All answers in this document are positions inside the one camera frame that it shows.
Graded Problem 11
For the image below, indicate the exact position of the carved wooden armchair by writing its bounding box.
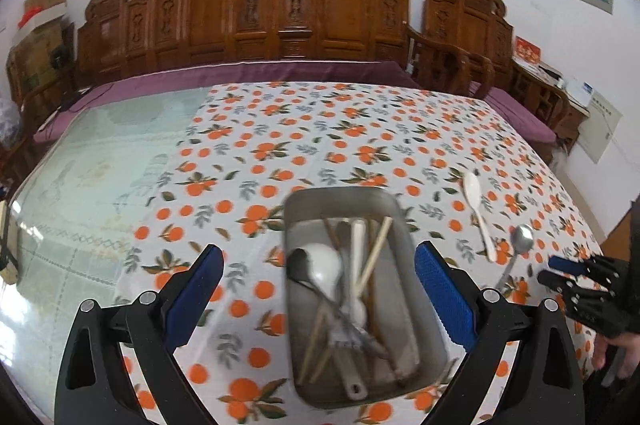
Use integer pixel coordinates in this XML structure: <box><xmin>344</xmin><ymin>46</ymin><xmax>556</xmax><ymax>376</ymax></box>
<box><xmin>405</xmin><ymin>0</ymin><xmax>516</xmax><ymax>98</ymax></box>

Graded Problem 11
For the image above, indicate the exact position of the white box device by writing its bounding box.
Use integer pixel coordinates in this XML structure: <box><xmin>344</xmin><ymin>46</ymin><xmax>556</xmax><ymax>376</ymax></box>
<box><xmin>565</xmin><ymin>78</ymin><xmax>593</xmax><ymax>103</ymax></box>

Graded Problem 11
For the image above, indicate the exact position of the grey electrical panel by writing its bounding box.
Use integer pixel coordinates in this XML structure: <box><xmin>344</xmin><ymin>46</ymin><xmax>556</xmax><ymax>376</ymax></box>
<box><xmin>575</xmin><ymin>95</ymin><xmax>625</xmax><ymax>163</ymax></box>

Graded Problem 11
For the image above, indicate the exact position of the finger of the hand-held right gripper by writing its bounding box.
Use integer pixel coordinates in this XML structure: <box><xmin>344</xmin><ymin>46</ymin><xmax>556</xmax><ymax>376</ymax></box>
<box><xmin>537</xmin><ymin>270</ymin><xmax>583</xmax><ymax>301</ymax></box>
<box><xmin>548</xmin><ymin>255</ymin><xmax>601</xmax><ymax>277</ymax></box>

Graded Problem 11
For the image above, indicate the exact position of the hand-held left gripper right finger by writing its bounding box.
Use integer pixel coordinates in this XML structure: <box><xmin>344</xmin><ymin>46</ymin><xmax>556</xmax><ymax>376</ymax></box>
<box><xmin>414</xmin><ymin>240</ymin><xmax>586</xmax><ymax>425</ymax></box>

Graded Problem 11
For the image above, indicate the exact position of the black cable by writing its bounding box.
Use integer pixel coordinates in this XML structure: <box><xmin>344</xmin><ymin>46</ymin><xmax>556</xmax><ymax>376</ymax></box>
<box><xmin>50</xmin><ymin>86</ymin><xmax>113</xmax><ymax>126</ymax></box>

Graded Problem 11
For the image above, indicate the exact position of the stainless steel fork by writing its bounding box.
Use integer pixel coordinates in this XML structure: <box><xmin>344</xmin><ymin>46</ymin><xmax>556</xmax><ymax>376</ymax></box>
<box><xmin>286</xmin><ymin>248</ymin><xmax>401</xmax><ymax>371</ymax></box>

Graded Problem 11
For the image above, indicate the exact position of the small cardboard box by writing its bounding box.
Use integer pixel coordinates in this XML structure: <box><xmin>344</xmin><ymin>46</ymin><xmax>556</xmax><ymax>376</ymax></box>
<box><xmin>20</xmin><ymin>0</ymin><xmax>68</xmax><ymax>31</ymax></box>

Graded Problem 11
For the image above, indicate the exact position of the large metal spoon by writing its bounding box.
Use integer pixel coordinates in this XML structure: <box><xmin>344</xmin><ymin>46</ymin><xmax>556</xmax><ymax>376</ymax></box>
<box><xmin>497</xmin><ymin>224</ymin><xmax>536</xmax><ymax>292</ymax></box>

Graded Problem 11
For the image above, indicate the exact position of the orange print tablecloth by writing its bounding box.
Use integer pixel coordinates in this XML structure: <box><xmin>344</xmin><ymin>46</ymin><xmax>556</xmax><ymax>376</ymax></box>
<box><xmin>112</xmin><ymin>81</ymin><xmax>608</xmax><ymax>425</ymax></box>

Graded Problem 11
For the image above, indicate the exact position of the white plastic ladle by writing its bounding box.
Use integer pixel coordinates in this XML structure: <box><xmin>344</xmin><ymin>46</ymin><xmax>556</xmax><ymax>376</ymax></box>
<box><xmin>291</xmin><ymin>242</ymin><xmax>366</xmax><ymax>401</ymax></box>

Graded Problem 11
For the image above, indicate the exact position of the metal tray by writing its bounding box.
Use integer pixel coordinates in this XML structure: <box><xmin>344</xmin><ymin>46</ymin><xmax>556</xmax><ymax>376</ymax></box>
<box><xmin>281</xmin><ymin>186</ymin><xmax>448</xmax><ymax>410</ymax></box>

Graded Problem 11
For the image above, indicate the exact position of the person's right hand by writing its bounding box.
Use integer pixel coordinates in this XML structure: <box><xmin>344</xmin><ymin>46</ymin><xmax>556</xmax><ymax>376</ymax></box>
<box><xmin>591</xmin><ymin>330</ymin><xmax>640</xmax><ymax>381</ymax></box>

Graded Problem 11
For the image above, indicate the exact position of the large cardboard box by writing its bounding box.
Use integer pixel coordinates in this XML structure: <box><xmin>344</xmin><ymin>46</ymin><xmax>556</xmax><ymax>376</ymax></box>
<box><xmin>7</xmin><ymin>22</ymin><xmax>76</xmax><ymax>98</ymax></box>

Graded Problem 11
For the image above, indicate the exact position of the wooden door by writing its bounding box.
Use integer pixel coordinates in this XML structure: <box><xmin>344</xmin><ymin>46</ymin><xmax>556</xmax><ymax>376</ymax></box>
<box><xmin>602</xmin><ymin>192</ymin><xmax>640</xmax><ymax>263</ymax></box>

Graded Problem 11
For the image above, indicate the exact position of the wooden side table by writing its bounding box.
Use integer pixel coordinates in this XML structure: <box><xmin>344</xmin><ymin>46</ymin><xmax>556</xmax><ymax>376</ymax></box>
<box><xmin>510</xmin><ymin>58</ymin><xmax>588</xmax><ymax>146</ymax></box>

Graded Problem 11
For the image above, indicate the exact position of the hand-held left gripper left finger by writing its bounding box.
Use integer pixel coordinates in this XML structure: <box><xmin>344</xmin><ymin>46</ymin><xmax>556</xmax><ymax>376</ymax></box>
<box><xmin>54</xmin><ymin>244</ymin><xmax>226</xmax><ymax>425</ymax></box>

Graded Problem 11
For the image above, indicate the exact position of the carved wooden bench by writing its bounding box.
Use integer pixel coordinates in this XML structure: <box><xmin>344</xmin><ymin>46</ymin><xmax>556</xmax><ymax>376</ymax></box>
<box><xmin>75</xmin><ymin>0</ymin><xmax>417</xmax><ymax>81</ymax></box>

